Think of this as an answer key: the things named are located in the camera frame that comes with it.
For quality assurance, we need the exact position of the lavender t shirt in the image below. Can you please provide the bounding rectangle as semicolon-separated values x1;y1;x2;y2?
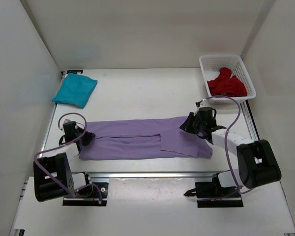
80;117;213;161

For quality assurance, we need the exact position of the teal t shirt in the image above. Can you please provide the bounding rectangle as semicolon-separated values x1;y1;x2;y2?
52;73;98;109

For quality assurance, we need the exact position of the red t shirt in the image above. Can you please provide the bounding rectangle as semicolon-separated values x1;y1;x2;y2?
207;67;247;97

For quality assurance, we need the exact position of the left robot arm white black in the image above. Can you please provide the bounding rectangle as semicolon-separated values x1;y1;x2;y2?
33;119;95;202

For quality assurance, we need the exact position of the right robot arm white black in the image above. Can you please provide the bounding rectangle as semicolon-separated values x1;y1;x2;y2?
180;107;282;189

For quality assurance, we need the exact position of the white plastic basket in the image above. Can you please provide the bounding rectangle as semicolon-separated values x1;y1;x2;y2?
199;54;257;104

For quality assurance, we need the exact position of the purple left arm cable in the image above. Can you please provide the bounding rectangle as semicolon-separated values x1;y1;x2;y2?
33;113;102;200

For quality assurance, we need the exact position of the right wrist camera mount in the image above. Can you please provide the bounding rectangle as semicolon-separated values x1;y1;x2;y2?
195;99;206;108

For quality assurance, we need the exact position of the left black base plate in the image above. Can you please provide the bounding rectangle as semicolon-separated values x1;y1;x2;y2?
62;177;109;207

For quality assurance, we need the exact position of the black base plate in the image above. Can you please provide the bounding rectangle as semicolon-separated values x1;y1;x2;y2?
183;177;244;208
62;177;109;207

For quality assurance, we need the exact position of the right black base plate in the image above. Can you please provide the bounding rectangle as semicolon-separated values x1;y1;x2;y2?
183;177;244;208

